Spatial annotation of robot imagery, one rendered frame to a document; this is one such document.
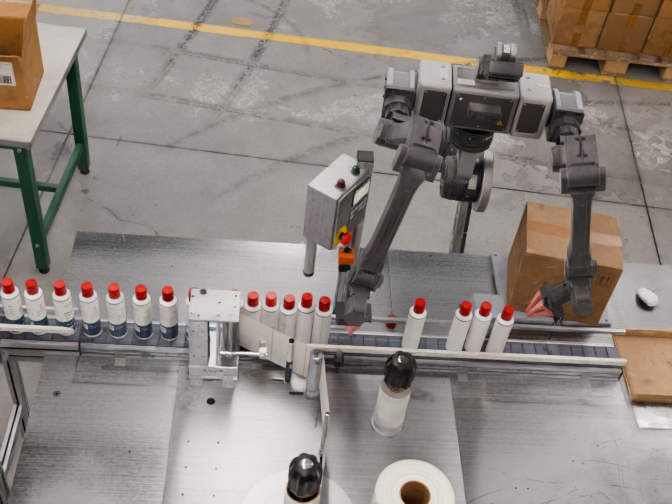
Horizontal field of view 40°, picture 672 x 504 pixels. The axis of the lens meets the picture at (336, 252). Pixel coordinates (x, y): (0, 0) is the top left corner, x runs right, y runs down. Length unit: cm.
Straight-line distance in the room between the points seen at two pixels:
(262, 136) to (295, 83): 52
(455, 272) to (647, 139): 254
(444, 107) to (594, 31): 308
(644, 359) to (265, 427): 125
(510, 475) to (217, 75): 327
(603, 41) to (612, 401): 325
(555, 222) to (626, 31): 295
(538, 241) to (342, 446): 89
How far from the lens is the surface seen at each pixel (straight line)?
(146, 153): 476
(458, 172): 293
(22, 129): 370
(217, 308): 250
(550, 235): 293
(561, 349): 295
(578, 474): 276
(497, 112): 272
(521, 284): 295
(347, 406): 265
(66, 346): 280
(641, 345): 313
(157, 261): 306
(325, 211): 239
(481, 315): 272
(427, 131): 228
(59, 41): 417
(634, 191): 507
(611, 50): 586
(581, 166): 233
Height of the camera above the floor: 305
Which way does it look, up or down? 45 degrees down
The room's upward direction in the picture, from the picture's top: 8 degrees clockwise
